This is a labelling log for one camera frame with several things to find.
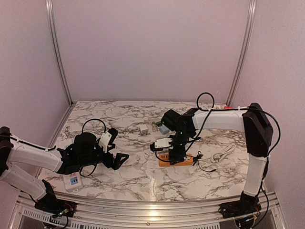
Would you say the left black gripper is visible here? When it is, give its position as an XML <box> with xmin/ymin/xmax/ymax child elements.
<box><xmin>79</xmin><ymin>147</ymin><xmax>129</xmax><ymax>170</ymax></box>

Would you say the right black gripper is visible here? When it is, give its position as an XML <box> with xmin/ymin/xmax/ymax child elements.
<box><xmin>168</xmin><ymin>130</ymin><xmax>192</xmax><ymax>165</ymax></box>

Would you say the orange power strip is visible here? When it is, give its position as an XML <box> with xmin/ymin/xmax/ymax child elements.
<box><xmin>159</xmin><ymin>154</ymin><xmax>193</xmax><ymax>167</ymax></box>

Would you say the black adapter with cable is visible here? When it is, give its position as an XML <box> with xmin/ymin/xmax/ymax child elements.
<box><xmin>186</xmin><ymin>151</ymin><xmax>216</xmax><ymax>173</ymax></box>

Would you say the light blue plug adapter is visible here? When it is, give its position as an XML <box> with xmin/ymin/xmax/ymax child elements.
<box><xmin>159</xmin><ymin>125</ymin><xmax>170</xmax><ymax>135</ymax></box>

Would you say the green plug adapter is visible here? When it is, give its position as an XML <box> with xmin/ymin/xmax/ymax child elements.
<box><xmin>153</xmin><ymin>120</ymin><xmax>163</xmax><ymax>127</ymax></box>

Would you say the white power cord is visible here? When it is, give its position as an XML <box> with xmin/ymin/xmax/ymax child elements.
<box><xmin>211</xmin><ymin>144</ymin><xmax>237</xmax><ymax>163</ymax></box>

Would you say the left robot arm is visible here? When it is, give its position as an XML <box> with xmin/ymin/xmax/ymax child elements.
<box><xmin>0</xmin><ymin>126</ymin><xmax>129</xmax><ymax>212</ymax></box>

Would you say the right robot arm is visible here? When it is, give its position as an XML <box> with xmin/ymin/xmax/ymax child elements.
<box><xmin>153</xmin><ymin>103</ymin><xmax>274</xmax><ymax>214</ymax></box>

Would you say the white usb charger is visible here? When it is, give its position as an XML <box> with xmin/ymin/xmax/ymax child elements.
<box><xmin>139</xmin><ymin>125</ymin><xmax>149</xmax><ymax>135</ymax></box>

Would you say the white pastel power strip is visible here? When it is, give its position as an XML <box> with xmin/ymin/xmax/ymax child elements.
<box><xmin>58</xmin><ymin>139</ymin><xmax>83</xmax><ymax>193</ymax></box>

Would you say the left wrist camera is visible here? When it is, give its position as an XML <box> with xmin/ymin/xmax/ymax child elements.
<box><xmin>99</xmin><ymin>132</ymin><xmax>112</xmax><ymax>153</ymax></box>

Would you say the front aluminium rail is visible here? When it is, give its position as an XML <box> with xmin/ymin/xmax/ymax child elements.
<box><xmin>4</xmin><ymin>191</ymin><xmax>288</xmax><ymax>229</ymax></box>

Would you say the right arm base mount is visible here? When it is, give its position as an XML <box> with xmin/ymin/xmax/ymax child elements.
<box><xmin>218</xmin><ymin>192</ymin><xmax>262</xmax><ymax>219</ymax></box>

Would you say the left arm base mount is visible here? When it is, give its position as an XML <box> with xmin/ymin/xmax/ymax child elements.
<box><xmin>35</xmin><ymin>179</ymin><xmax>76</xmax><ymax>217</ymax></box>

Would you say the left aluminium frame post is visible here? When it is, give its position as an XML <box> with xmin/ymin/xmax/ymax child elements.
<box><xmin>45</xmin><ymin>0</ymin><xmax>73</xmax><ymax>106</ymax></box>

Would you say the aluminium frame post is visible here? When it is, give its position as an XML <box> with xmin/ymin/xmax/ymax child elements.
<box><xmin>226</xmin><ymin>0</ymin><xmax>257</xmax><ymax>105</ymax></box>
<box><xmin>45</xmin><ymin>0</ymin><xmax>73</xmax><ymax>106</ymax></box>

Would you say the right aluminium frame post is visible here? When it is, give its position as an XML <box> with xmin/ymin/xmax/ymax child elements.
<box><xmin>226</xmin><ymin>0</ymin><xmax>257</xmax><ymax>105</ymax></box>

